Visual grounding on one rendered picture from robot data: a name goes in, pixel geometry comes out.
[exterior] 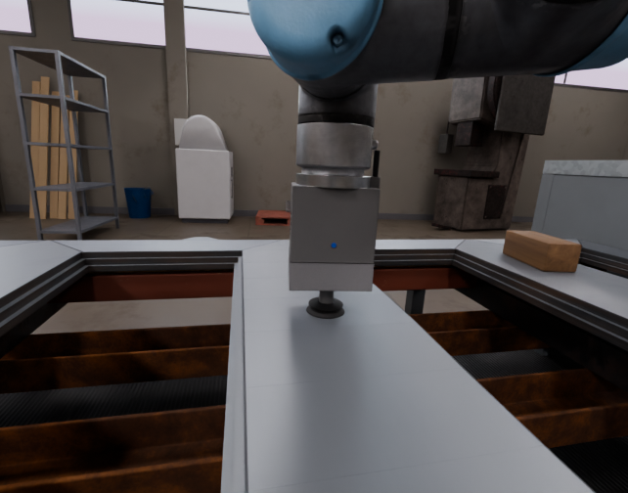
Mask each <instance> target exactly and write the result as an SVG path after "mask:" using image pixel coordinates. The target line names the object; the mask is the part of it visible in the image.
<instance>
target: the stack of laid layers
mask: <svg viewBox="0 0 628 493"><path fill-rule="evenodd" d="M578 262H582V263H586V264H589V265H593V266H596V267H599V268H603V269H606V270H608V271H612V272H615V273H618V274H622V275H625V276H628V259H625V258H621V257H617V256H614V255H610V254H606V253H602V252H598V251H594V250H590V249H586V248H583V247H582V248H581V252H580V256H579V260H578ZM374 263H375V266H410V265H454V266H456V267H458V268H460V269H462V270H464V271H466V272H468V273H470V274H472V275H474V276H476V277H477V278H479V279H481V280H483V281H485V282H487V283H489V284H491V285H493V286H495V287H497V288H499V289H501V290H503V291H506V292H508V293H510V294H512V295H514V296H517V297H519V298H521V299H523V300H525V301H527V302H529V303H531V304H533V305H535V306H537V307H539V308H541V309H543V310H545V311H547V312H549V313H551V314H553V315H555V316H557V317H559V318H561V319H563V320H565V321H566V322H568V323H570V324H572V325H574V326H576V327H578V328H581V329H583V330H585V331H587V332H589V333H591V334H593V335H595V336H598V337H600V338H602V339H604V340H606V341H608V342H610V343H612V344H614V345H616V346H618V347H620V348H622V349H624V350H626V351H628V320H627V319H624V318H622V317H620V316H617V315H615V314H612V313H610V312H607V311H605V310H603V309H601V308H599V307H596V306H594V305H591V304H589V303H586V302H584V301H582V300H579V299H577V298H574V297H572V296H569V295H567V294H565V293H562V292H560V291H556V290H553V289H551V288H548V287H546V286H544V285H541V284H539V283H536V282H534V281H531V280H529V279H527V278H524V277H522V276H520V275H518V274H515V273H513V272H510V271H508V270H506V269H503V268H501V267H498V266H496V265H493V264H491V263H489V262H486V261H484V260H481V259H479V258H476V257H474V256H472V255H469V254H467V253H464V252H462V251H459V250H457V249H375V260H374ZM213 269H234V280H233V296H232V313H231V330H230V345H229V362H228V379H227V395H226V411H225V427H224V444H223V460H222V476H221V493H247V474H246V417H245V360H244V305H243V251H242V250H241V251H147V252H81V253H79V254H78V255H76V256H75V257H73V258H71V259H69V260H68V261H66V262H64V263H62V264H61V265H59V266H57V267H55V268H54V269H52V270H50V271H49V272H47V273H45V274H43V275H42V276H40V277H38V278H36V279H35V280H33V281H31V282H29V283H28V284H26V285H24V286H23V287H21V288H19V289H17V290H16V291H13V292H11V293H10V294H8V295H6V296H4V297H3V298H1V299H0V337H1V336H2V335H4V334H5V333H7V332H8V331H9V330H11V329H12V328H13V327H15V326H16V325H17V324H19V323H20V322H22V321H23V320H24V319H26V318H27V317H28V316H30V315H31V314H32V313H34V312H35V311H36V310H38V309H39V308H41V307H42V306H43V305H45V304H46V303H47V302H49V301H50V300H51V299H53V298H54V297H56V296H57V295H58V294H60V293H61V292H62V291H64V290H65V289H67V288H68V287H69V286H71V285H72V284H74V283H75V282H76V281H78V280H79V279H80V278H82V277H83V276H84V275H86V274H87V273H89V272H115V271H164V270H213Z"/></svg>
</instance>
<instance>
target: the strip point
mask: <svg viewBox="0 0 628 493"><path fill-rule="evenodd" d="M289 246H290V241H289V240H281V241H277V242H274V243H270V244H266V245H262V246H255V247H251V248H247V249H243V250H289Z"/></svg>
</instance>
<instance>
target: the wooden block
mask: <svg viewBox="0 0 628 493"><path fill-rule="evenodd" d="M581 248H582V245H580V244H577V243H574V242H570V241H567V240H563V239H560V238H556V237H553V236H549V235H546V234H542V233H539V232H535V231H515V230H508V231H507V233H506V238H505V243H504V248H503V253H504V254H505V255H507V256H509V257H512V258H514V259H516V260H519V261H521V262H523V263H525V264H528V265H530V266H532V267H535V268H537V269H539V270H541V271H544V272H576V269H577V265H578V260H579V256H580V252H581Z"/></svg>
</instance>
